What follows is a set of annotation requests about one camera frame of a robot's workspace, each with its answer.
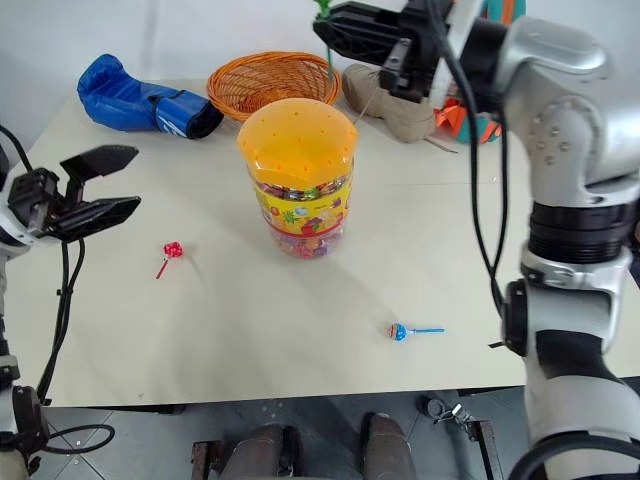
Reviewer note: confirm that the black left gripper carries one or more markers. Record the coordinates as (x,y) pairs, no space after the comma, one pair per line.
(35,197)

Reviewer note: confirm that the dark rounded shape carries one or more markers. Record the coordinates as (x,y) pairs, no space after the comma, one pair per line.
(262,450)
(390,445)

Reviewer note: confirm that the red lollipop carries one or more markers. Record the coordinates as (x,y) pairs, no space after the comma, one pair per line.
(173,249)

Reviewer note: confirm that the orange perforated jar lid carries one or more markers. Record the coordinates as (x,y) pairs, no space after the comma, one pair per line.
(295,135)

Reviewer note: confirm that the blue boxing glove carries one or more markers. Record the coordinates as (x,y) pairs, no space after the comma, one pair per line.
(125,100)

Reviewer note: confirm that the green lollipop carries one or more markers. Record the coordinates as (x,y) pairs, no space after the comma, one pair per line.
(329,65)

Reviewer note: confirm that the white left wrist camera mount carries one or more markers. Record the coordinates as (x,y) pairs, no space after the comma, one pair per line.
(10,236)

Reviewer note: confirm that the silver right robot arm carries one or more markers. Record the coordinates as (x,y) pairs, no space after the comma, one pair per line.
(565,125)

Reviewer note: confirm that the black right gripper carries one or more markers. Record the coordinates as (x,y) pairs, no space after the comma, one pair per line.
(417,45)

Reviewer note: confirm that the clear printed lollipop jar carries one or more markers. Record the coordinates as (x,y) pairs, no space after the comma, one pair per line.
(305,220)

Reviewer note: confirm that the teal and orange toy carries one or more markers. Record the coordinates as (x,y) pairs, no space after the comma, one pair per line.
(457,122)

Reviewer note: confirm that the orange wicker basket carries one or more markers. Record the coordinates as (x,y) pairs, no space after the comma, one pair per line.
(270,82)

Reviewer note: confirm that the blue lollipop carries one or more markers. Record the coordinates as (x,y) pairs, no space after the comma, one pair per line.
(398,332)

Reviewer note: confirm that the beige suede shoe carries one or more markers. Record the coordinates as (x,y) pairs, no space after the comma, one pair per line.
(395,112)

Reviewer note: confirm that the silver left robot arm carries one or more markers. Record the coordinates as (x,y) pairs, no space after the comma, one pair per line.
(7,430)

